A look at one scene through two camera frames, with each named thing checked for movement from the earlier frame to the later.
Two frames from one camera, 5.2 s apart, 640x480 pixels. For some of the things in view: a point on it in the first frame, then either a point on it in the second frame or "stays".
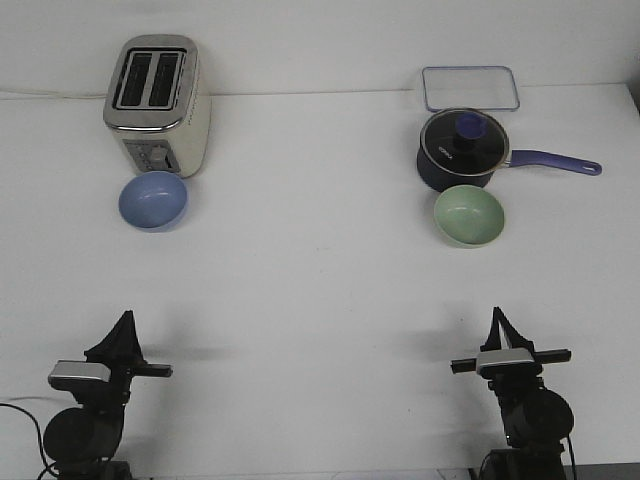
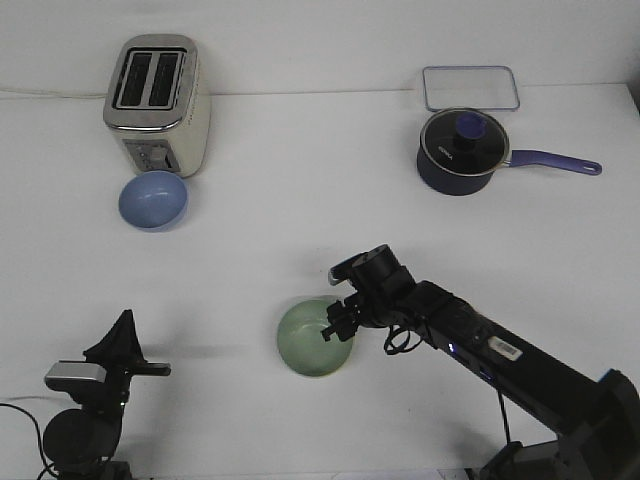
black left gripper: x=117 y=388 stays
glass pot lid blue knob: x=464 y=142 stays
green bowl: x=468 y=216 to x=302 y=344
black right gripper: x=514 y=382 to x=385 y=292
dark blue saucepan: x=438 y=180 stays
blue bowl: x=153 y=202 stays
